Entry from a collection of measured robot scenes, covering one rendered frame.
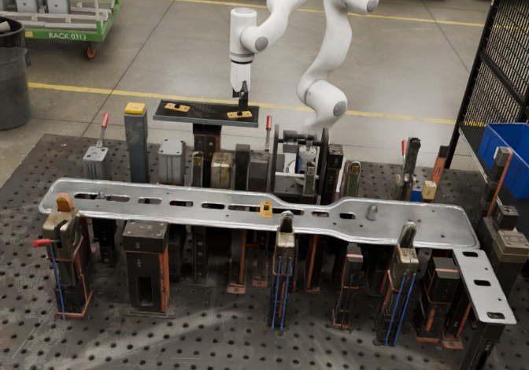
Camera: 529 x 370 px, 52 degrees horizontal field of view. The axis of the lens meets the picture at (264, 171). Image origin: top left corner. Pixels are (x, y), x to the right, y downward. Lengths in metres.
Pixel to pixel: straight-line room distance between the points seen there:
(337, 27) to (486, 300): 1.05
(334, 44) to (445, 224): 0.75
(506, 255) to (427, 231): 0.23
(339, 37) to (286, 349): 1.09
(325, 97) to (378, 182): 0.62
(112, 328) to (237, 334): 0.39
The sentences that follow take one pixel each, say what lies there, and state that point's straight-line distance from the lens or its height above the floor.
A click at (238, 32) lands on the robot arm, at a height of 1.48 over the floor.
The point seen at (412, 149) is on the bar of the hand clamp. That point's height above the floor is 1.17.
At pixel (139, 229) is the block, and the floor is 1.03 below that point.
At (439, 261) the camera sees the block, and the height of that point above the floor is 0.98.
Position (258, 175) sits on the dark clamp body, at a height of 1.03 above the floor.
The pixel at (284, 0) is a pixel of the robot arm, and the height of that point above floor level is 1.56.
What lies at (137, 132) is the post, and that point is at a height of 1.07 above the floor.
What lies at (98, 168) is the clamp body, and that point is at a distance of 1.92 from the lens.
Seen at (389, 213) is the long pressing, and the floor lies 1.00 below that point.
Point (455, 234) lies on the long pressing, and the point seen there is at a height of 1.00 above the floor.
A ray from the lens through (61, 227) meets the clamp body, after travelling 1.63.
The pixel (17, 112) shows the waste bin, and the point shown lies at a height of 0.12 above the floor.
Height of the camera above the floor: 2.06
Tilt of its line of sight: 33 degrees down
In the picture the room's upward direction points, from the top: 5 degrees clockwise
